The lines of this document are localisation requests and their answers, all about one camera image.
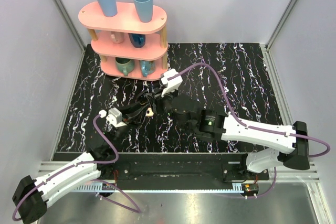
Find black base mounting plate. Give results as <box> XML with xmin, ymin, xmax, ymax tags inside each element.
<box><xmin>98</xmin><ymin>153</ymin><xmax>269</xmax><ymax>190</ymax></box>

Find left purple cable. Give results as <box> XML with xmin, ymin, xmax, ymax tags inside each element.
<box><xmin>12</xmin><ymin>113</ymin><xmax>142</xmax><ymax>221</ymax></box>

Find right controller board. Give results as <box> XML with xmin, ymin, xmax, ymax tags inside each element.
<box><xmin>243</xmin><ymin>183</ymin><xmax>259</xmax><ymax>192</ymax></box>

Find left controller board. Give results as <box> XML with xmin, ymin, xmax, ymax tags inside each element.
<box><xmin>102</xmin><ymin>182</ymin><xmax>116</xmax><ymax>191</ymax></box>

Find controller board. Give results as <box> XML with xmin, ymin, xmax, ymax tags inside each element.
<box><xmin>243</xmin><ymin>183</ymin><xmax>259</xmax><ymax>192</ymax></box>
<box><xmin>102</xmin><ymin>182</ymin><xmax>116</xmax><ymax>191</ymax></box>

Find blue butterfly mug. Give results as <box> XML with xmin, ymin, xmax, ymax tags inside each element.
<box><xmin>140</xmin><ymin>60</ymin><xmax>156</xmax><ymax>77</ymax></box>

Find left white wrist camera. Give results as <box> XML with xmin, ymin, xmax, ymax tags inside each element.
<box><xmin>99</xmin><ymin>108</ymin><xmax>127</xmax><ymax>128</ymax></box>

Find pink three-tier wooden shelf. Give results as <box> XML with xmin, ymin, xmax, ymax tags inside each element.
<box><xmin>78</xmin><ymin>2</ymin><xmax>168</xmax><ymax>81</ymax></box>

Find pink mug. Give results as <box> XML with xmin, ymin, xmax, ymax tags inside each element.
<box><xmin>110</xmin><ymin>31</ymin><xmax>124</xmax><ymax>44</ymax></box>

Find green ceramic mug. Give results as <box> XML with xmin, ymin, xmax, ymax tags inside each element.
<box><xmin>115</xmin><ymin>58</ymin><xmax>135</xmax><ymax>76</ymax></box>

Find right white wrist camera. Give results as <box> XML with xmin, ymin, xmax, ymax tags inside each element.
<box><xmin>160</xmin><ymin>69</ymin><xmax>183</xmax><ymax>96</ymax></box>

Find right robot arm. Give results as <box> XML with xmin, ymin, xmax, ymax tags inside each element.
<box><xmin>154</xmin><ymin>89</ymin><xmax>310</xmax><ymax>180</ymax></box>

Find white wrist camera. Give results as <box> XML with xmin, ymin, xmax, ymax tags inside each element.
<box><xmin>99</xmin><ymin>108</ymin><xmax>127</xmax><ymax>128</ymax></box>
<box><xmin>160</xmin><ymin>69</ymin><xmax>183</xmax><ymax>96</ymax></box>

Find beige earbud charging case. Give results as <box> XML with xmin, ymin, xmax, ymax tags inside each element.
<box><xmin>145</xmin><ymin>108</ymin><xmax>154</xmax><ymax>117</ymax></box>

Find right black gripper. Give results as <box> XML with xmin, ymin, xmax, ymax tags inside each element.
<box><xmin>145</xmin><ymin>84</ymin><xmax>190</xmax><ymax>132</ymax></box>

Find short light blue cup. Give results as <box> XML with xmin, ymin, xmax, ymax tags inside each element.
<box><xmin>133</xmin><ymin>0</ymin><xmax>154</xmax><ymax>23</ymax></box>

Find dark blue mug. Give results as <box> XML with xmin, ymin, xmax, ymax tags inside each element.
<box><xmin>129</xmin><ymin>33</ymin><xmax>145</xmax><ymax>48</ymax></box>

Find black earbud charging case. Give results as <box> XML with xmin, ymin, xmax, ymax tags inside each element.
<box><xmin>137</xmin><ymin>93</ymin><xmax>155</xmax><ymax>107</ymax></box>

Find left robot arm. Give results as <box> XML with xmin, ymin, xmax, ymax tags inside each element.
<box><xmin>12</xmin><ymin>102</ymin><xmax>154</xmax><ymax>223</ymax></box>

